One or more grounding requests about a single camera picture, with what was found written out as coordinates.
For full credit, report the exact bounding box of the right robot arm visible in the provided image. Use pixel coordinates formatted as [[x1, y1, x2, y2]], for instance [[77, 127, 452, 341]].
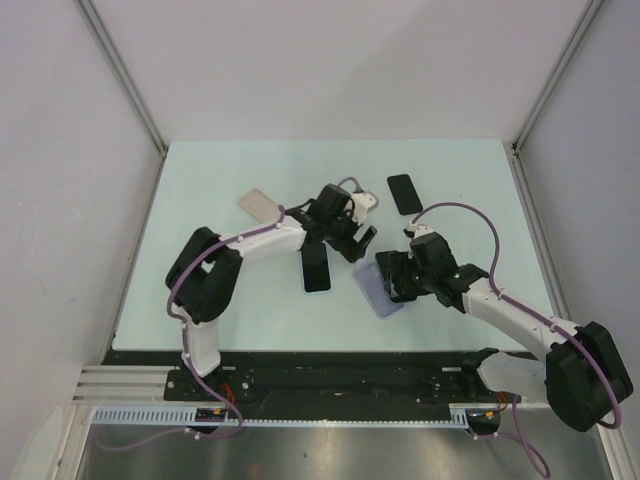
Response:
[[375, 232, 634, 432]]

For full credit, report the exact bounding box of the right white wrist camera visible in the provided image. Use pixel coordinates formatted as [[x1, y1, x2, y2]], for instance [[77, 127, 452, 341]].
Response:
[[403, 222, 437, 248]]

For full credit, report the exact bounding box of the beige phone case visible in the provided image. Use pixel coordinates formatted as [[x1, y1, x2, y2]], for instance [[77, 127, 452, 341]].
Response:
[[238, 188, 284, 225]]

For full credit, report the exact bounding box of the left aluminium frame post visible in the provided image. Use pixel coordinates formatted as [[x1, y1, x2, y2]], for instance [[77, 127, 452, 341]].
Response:
[[74, 0, 168, 160]]

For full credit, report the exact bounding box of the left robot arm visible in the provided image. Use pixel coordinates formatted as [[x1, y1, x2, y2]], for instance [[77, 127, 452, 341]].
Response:
[[165, 183, 379, 400]]

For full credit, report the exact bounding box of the aluminium frame post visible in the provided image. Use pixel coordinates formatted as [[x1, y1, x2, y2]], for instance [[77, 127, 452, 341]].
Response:
[[510, 0, 606, 152], [74, 0, 168, 160]]

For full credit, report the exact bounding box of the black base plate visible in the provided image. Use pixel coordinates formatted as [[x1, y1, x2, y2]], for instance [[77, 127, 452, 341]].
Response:
[[103, 350, 513, 419]]

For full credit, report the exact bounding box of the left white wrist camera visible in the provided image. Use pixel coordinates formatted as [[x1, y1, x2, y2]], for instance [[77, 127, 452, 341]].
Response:
[[350, 191, 379, 225]]

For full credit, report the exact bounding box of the white slotted cable duct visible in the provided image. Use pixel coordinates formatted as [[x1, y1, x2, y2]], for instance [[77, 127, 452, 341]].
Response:
[[92, 405, 468, 429]]

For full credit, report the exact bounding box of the black phone blue edge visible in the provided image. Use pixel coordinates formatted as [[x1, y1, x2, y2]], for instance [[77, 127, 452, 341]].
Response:
[[300, 242, 332, 294]]

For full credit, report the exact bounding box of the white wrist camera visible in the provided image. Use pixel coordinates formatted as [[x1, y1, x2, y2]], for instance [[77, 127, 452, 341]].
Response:
[[403, 222, 437, 248], [350, 191, 379, 225]]

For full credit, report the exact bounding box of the aluminium front rail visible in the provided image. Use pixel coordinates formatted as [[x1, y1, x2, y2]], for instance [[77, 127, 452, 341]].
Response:
[[72, 365, 173, 405]]

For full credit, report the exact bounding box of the right aluminium frame post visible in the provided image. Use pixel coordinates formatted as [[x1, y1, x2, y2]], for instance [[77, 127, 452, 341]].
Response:
[[510, 0, 606, 152]]

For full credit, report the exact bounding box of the purple phone case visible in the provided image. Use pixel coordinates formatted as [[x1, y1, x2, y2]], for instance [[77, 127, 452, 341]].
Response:
[[354, 263, 404, 319]]

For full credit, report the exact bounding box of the light blue phone case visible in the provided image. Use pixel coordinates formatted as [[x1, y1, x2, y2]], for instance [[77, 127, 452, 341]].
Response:
[[298, 249, 333, 298]]

